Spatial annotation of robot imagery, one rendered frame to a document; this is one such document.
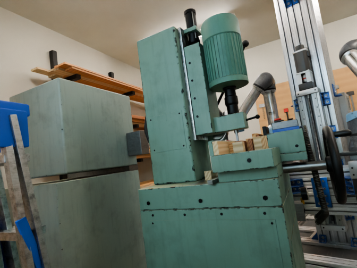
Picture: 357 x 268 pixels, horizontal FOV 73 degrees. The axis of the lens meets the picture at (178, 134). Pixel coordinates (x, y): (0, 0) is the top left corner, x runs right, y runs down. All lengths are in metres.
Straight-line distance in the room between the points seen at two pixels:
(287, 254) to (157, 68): 0.91
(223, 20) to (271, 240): 0.88
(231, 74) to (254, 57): 3.66
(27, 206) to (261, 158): 0.75
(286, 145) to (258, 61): 3.71
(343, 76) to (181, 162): 3.74
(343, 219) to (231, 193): 1.11
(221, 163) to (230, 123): 0.27
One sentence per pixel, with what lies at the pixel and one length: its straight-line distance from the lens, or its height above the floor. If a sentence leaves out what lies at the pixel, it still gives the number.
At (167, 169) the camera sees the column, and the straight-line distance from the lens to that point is 1.13.
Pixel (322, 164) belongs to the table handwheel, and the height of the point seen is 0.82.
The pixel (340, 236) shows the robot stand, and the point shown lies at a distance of 2.02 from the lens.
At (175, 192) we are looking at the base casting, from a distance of 1.00.
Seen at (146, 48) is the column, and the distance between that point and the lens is 1.27.
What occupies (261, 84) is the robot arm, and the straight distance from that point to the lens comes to 1.89.
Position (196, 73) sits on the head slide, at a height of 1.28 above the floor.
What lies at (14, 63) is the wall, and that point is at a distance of 3.14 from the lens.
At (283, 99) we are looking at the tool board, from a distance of 4.47.
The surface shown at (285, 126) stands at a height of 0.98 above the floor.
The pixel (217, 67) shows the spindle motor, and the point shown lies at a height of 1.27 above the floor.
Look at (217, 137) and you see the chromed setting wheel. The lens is 1.26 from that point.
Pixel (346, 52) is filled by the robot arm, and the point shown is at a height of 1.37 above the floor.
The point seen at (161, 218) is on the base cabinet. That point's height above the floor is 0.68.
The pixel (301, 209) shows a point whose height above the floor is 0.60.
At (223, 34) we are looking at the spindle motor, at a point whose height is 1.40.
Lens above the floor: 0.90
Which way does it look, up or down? 6 degrees up
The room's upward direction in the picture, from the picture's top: 8 degrees counter-clockwise
